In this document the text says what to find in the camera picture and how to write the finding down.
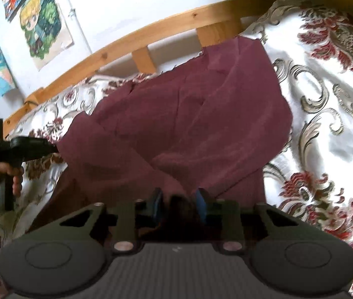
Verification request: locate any wooden bed frame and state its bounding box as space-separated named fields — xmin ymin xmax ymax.
xmin=0 ymin=0 xmax=319 ymax=165

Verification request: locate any maroon garment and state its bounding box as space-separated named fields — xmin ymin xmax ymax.
xmin=31 ymin=35 xmax=292 ymax=234

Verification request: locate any floral white bedspread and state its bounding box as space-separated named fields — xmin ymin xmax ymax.
xmin=0 ymin=0 xmax=353 ymax=299

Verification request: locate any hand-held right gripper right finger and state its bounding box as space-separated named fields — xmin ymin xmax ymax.
xmin=195 ymin=188 xmax=324 ymax=253

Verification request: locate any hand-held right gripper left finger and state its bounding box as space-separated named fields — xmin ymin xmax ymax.
xmin=28 ymin=188 xmax=164 ymax=253

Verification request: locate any white wall cable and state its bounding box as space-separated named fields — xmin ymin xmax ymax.
xmin=59 ymin=0 xmax=93 ymax=54

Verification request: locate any blonde figure wall poster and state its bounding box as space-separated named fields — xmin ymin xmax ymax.
xmin=19 ymin=0 xmax=75 ymax=71

